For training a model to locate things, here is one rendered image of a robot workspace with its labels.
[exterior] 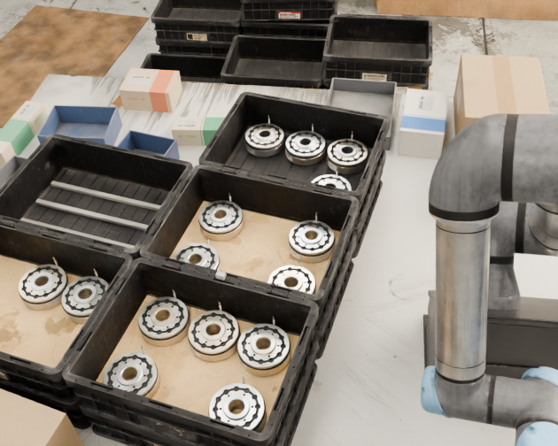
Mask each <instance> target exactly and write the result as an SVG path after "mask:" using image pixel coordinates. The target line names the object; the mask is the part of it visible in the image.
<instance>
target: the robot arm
mask: <svg viewBox="0 0 558 446"><path fill-rule="evenodd" d="M428 200H429V214H430V215H431V216H432V217H433V218H434V219H435V220H436V301H435V366H432V365H430V366H427V367H426V368H425V370H424V373H423V376H422V385H421V405H422V408H423V409H424V410H425V411H426V412H429V413H434V414H437V415H442V416H445V417H446V418H449V419H451V418H456V419H465V420H469V421H475V422H479V423H485V424H489V425H494V426H498V427H507V428H513V429H515V446H558V371H557V370H555V369H553V368H550V367H544V366H540V367H539V368H531V369H529V370H528V371H526V372H525V373H524V374H523V377H522V379H521V380H519V379H514V378H508V377H502V376H497V375H490V374H485V358H486V334H487V311H515V310H519V309H520V306H521V295H520V291H519V288H518V284H517V280H516V277H515V271H514V259H515V253H517V254H530V255H540V256H550V257H558V114H509V113H495V114H492V115H487V116H485V117H482V118H481V119H477V120H475V121H473V122H472V123H470V124H469V125H467V126H466V127H464V128H463V129H462V130H461V131H460V132H459V133H458V134H457V135H456V136H455V137H454V138H453V139H452V141H450V142H449V144H448V145H447V146H446V148H445V150H444V151H443V153H442V154H441V156H440V158H439V160H438V162H437V164H436V166H435V169H434V171H433V174H432V177H431V180H430V188H429V197H428Z"/></svg>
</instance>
